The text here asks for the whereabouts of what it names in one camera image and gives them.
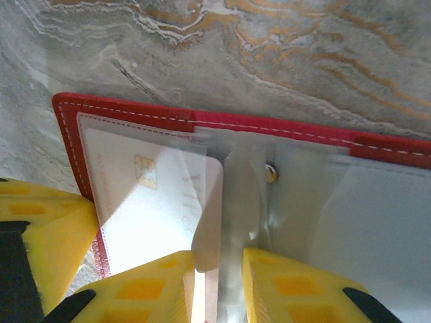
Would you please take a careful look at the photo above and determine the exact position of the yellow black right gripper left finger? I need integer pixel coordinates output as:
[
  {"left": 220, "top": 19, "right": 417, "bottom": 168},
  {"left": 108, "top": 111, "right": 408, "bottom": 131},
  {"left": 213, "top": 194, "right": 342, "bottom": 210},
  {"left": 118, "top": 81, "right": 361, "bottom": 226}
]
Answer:
[{"left": 42, "top": 250, "right": 197, "bottom": 323}]

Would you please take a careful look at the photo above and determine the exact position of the silver chip credit card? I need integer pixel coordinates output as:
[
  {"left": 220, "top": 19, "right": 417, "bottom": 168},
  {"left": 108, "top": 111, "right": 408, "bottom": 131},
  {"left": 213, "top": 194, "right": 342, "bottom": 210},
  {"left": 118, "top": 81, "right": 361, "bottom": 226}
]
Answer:
[{"left": 82, "top": 127, "right": 225, "bottom": 323}]

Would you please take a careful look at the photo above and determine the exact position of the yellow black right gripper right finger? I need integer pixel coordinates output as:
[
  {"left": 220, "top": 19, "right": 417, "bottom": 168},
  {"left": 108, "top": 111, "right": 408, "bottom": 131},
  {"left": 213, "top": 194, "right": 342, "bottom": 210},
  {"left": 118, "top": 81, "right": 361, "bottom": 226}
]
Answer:
[{"left": 242, "top": 247, "right": 402, "bottom": 323}]

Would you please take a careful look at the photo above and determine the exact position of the red card holder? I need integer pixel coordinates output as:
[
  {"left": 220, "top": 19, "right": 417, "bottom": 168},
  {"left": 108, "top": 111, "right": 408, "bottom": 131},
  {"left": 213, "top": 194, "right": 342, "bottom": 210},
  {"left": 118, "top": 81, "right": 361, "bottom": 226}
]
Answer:
[{"left": 52, "top": 92, "right": 431, "bottom": 323}]

